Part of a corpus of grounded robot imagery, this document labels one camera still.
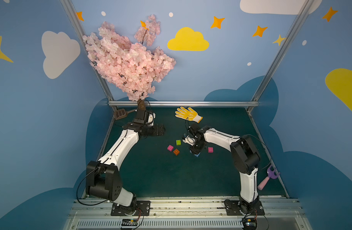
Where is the yellow work glove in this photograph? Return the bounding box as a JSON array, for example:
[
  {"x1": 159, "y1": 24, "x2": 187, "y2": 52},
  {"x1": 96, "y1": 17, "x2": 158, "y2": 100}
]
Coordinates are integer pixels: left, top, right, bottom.
[{"x1": 175, "y1": 107, "x2": 203, "y2": 123}]

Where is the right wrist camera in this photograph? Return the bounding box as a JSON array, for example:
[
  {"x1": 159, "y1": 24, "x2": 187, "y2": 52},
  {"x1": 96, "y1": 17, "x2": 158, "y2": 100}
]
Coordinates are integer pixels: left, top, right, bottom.
[{"x1": 182, "y1": 134, "x2": 195, "y2": 146}]

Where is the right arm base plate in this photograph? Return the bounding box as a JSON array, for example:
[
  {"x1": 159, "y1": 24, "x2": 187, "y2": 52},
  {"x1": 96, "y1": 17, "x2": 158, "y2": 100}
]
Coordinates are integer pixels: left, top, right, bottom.
[{"x1": 223, "y1": 198, "x2": 265, "y2": 216}]

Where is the right circuit board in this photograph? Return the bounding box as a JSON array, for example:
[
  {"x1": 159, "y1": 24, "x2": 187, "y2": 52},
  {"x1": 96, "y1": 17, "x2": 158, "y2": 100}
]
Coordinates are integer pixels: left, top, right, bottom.
[{"x1": 241, "y1": 218, "x2": 257, "y2": 230}]

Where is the pink purple toy rake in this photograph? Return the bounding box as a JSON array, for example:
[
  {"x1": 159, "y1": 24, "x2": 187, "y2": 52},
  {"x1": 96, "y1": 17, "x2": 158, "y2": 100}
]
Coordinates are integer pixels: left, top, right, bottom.
[{"x1": 257, "y1": 165, "x2": 280, "y2": 190}]

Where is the aluminium frame rear bar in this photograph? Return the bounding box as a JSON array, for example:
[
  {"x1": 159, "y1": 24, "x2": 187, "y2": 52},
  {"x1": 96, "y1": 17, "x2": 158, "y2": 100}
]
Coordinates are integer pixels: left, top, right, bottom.
[{"x1": 108, "y1": 101, "x2": 259, "y2": 107}]

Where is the brown toy shovel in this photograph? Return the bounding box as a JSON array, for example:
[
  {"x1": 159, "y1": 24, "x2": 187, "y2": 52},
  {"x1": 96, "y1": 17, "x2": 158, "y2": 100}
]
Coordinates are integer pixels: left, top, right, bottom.
[{"x1": 114, "y1": 108, "x2": 137, "y2": 120}]

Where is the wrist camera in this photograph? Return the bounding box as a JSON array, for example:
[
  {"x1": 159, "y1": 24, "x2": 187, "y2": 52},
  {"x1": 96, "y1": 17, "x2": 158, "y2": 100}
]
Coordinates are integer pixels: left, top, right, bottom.
[
  {"x1": 182, "y1": 134, "x2": 195, "y2": 146},
  {"x1": 133, "y1": 109, "x2": 155, "y2": 126}
]

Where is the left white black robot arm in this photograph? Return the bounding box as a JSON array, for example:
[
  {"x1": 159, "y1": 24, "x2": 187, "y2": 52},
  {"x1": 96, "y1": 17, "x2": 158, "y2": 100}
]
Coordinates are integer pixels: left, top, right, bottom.
[{"x1": 85, "y1": 122, "x2": 165, "y2": 215}]

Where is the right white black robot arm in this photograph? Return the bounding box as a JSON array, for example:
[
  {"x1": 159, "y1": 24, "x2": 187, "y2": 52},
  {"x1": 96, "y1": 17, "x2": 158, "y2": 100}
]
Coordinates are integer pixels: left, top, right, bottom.
[{"x1": 183, "y1": 124, "x2": 261, "y2": 214}]

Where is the left circuit board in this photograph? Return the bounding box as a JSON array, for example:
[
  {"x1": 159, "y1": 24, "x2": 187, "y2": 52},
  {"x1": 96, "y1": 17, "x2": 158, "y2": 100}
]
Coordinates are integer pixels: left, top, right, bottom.
[{"x1": 120, "y1": 219, "x2": 138, "y2": 230}]

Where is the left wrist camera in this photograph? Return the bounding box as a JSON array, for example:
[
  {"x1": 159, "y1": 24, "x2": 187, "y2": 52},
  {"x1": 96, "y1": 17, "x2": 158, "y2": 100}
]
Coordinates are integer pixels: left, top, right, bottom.
[{"x1": 133, "y1": 109, "x2": 155, "y2": 126}]

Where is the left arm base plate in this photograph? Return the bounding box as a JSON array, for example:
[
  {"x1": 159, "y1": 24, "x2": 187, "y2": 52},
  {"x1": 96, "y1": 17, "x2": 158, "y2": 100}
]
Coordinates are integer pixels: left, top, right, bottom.
[{"x1": 110, "y1": 200, "x2": 151, "y2": 216}]

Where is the circuit board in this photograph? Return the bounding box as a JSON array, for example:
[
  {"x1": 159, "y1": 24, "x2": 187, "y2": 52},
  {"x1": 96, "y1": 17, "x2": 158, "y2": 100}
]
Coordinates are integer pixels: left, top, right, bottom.
[
  {"x1": 241, "y1": 218, "x2": 257, "y2": 230},
  {"x1": 120, "y1": 219, "x2": 138, "y2": 230}
]

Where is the pink cherry blossom tree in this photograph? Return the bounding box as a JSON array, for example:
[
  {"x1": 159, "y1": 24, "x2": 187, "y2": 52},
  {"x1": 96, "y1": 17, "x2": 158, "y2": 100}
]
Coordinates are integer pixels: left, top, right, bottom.
[{"x1": 82, "y1": 14, "x2": 176, "y2": 103}]

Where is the orange small lego brick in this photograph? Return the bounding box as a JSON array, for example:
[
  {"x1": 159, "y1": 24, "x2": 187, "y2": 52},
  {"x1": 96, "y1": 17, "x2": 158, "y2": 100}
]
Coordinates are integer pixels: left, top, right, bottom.
[{"x1": 173, "y1": 149, "x2": 180, "y2": 156}]

